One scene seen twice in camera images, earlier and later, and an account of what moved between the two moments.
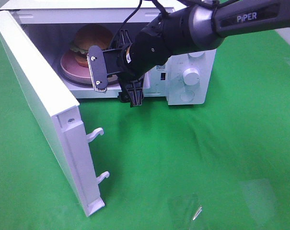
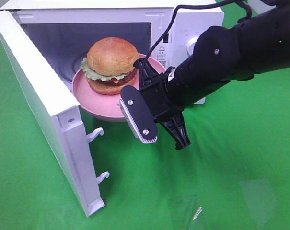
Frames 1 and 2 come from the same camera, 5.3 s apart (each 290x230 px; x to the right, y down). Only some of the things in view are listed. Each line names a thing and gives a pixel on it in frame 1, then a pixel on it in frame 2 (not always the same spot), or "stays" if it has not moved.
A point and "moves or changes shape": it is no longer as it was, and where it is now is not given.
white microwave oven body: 189,80 stays
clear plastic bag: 186,207 stays
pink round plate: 72,68 → 109,108
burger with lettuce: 87,36 moves or changes shape
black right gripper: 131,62 → 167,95
